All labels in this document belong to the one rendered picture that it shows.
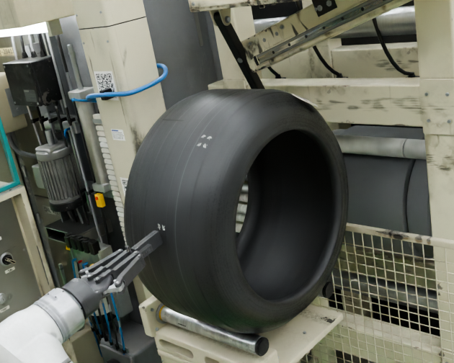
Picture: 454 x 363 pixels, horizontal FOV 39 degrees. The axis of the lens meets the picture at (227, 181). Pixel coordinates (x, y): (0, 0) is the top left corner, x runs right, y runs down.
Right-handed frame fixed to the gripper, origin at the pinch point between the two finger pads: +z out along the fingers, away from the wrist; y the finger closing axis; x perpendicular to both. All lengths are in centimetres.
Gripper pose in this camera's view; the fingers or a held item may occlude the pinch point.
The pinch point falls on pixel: (147, 245)
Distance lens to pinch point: 134.6
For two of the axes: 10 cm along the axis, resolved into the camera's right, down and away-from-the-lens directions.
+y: -7.4, -1.0, 6.7
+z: 6.2, -4.9, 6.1
